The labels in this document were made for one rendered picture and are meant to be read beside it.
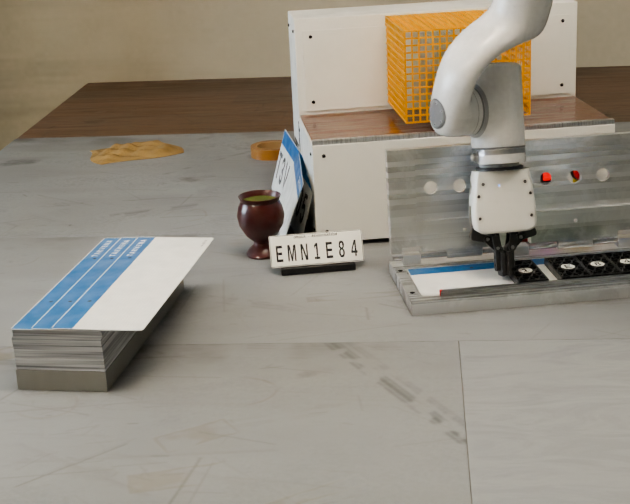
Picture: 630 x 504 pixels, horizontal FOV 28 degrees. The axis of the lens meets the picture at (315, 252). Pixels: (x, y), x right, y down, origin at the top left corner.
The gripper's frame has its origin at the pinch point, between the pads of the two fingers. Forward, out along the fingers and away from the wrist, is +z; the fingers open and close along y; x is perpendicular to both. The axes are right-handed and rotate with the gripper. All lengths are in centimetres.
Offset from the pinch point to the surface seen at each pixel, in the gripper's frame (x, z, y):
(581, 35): 177, -43, 71
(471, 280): 0.8, 2.5, -5.3
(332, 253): 17.1, -1.7, -25.6
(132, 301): -16, -1, -58
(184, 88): 187, -35, -49
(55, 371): -23, 7, -69
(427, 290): -2.0, 3.1, -13.0
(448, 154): 9.8, -17.5, -6.0
